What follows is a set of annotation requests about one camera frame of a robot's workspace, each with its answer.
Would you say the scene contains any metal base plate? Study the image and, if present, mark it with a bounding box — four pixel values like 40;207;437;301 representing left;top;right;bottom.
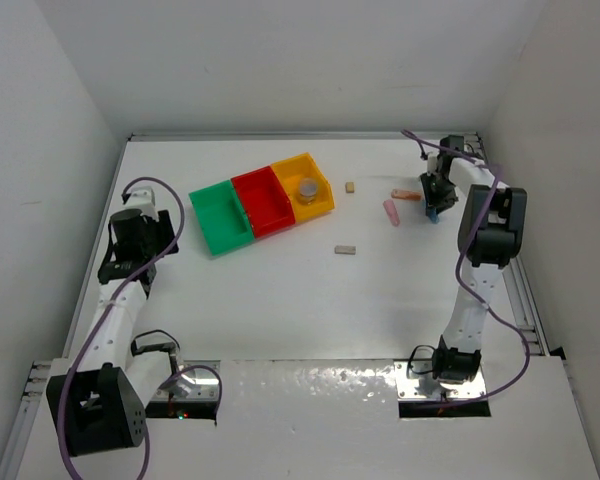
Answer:
152;360;220;402
394;358;487;402

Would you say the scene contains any yellow plastic bin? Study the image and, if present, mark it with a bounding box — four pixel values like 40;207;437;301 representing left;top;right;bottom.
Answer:
271;153;335;223

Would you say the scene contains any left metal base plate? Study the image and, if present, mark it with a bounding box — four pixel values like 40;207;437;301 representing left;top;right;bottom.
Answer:
152;360;220;402

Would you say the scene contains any aluminium frame rail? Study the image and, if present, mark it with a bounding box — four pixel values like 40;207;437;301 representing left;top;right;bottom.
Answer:
467;132;549;356

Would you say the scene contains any red plastic bin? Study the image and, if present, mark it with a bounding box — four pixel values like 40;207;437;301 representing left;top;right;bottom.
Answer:
231;166;295;239

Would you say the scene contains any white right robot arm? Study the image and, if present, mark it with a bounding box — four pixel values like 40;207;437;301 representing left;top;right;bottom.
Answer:
420;135;528;384

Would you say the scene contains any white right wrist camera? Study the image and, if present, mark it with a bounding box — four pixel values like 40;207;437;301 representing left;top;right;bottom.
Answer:
426;153;440;175

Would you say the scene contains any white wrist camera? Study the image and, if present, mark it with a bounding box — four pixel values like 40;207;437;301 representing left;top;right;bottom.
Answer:
123;187;159;221
426;153;440;175

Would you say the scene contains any pink marker pen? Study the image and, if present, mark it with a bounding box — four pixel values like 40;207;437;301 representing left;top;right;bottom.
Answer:
383;199;400;227

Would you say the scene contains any orange marker pen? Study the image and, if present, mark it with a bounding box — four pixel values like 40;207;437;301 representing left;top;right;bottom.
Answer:
391;189;422;201

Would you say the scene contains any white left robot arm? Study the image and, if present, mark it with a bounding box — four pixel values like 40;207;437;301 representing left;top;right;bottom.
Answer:
46;208;179;457

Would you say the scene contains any blue marker pen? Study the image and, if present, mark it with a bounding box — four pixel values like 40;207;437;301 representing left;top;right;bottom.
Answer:
427;210;439;224

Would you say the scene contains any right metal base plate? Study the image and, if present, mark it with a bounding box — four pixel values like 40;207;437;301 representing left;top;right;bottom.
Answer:
394;358;487;402

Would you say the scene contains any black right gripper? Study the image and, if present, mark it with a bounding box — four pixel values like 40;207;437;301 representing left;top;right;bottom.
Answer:
421;171;459;215

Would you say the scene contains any green plastic bin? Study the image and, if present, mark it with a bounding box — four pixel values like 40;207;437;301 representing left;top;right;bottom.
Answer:
188;180;256;258

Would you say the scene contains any grey rectangular eraser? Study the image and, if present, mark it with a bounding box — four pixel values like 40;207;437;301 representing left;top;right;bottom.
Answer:
334;245;356;255

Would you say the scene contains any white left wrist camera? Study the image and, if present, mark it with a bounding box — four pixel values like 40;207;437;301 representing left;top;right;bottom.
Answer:
123;187;159;221

